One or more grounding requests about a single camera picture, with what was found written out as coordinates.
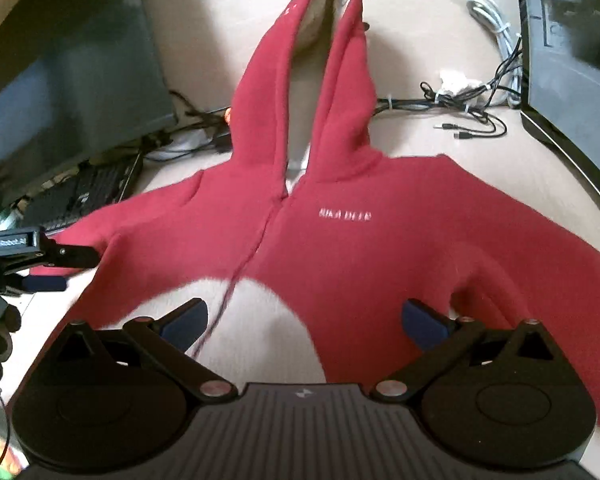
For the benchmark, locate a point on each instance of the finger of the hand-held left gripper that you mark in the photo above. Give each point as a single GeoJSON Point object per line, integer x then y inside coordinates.
{"type": "Point", "coordinates": [45, 283]}
{"type": "Point", "coordinates": [77, 256]}

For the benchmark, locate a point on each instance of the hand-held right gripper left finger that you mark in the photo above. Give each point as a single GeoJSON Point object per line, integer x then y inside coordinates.
{"type": "Point", "coordinates": [186, 326]}

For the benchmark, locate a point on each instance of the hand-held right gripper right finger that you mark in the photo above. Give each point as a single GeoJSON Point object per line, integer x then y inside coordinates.
{"type": "Point", "coordinates": [422, 327]}

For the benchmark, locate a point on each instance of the red hooded sweatshirt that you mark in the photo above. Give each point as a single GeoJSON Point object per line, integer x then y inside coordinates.
{"type": "Point", "coordinates": [350, 230]}

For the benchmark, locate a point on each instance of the black keyboard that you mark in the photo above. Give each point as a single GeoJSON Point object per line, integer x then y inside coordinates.
{"type": "Point", "coordinates": [82, 195]}

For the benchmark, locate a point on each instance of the colourful printed sheet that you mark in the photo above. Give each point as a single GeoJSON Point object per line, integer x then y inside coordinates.
{"type": "Point", "coordinates": [0, 455]}

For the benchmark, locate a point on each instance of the black computer monitor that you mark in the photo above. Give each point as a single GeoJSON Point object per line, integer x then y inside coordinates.
{"type": "Point", "coordinates": [65, 75]}

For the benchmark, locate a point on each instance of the small orange pumpkin figure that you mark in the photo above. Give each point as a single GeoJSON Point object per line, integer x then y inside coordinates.
{"type": "Point", "coordinates": [227, 116]}

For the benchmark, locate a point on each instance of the crumpled white paper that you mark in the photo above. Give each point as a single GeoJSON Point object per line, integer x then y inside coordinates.
{"type": "Point", "coordinates": [457, 83]}

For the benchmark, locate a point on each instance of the black computer case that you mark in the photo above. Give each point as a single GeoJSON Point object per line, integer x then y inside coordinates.
{"type": "Point", "coordinates": [570, 50]}

